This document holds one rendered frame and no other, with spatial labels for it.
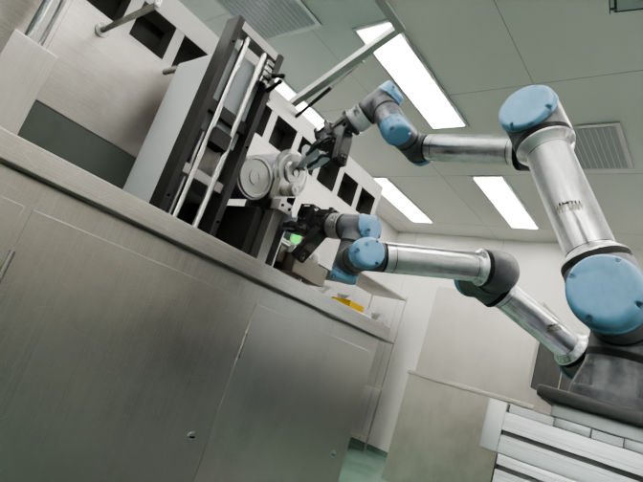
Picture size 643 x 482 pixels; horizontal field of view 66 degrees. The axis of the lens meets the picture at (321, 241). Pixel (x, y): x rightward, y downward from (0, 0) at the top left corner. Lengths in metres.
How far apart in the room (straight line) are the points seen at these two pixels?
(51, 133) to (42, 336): 0.74
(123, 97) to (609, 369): 1.38
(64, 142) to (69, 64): 0.21
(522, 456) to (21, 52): 1.24
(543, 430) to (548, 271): 5.00
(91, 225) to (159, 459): 0.47
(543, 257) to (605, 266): 5.12
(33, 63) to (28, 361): 0.63
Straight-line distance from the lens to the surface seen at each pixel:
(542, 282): 5.93
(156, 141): 1.45
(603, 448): 1.00
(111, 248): 0.91
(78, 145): 1.54
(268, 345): 1.16
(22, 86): 1.22
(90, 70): 1.58
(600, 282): 0.91
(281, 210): 1.41
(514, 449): 1.01
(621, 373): 1.01
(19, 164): 0.83
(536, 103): 1.12
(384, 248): 1.19
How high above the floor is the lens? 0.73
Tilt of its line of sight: 14 degrees up
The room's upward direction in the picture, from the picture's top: 18 degrees clockwise
